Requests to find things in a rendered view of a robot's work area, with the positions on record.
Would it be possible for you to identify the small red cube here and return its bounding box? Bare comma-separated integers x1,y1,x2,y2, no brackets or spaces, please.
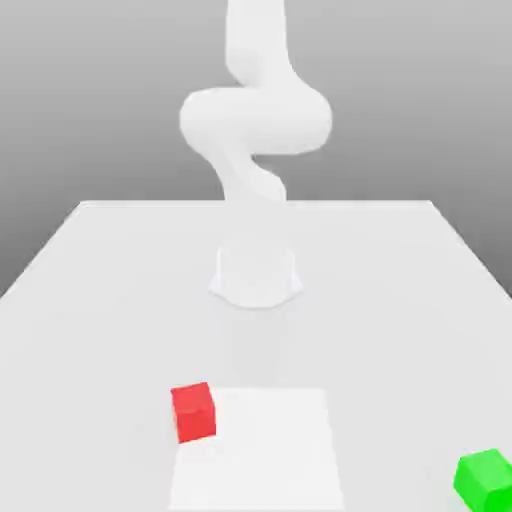
169,381,218,445

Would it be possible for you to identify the small green cube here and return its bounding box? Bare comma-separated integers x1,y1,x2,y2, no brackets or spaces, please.
452,447,512,512

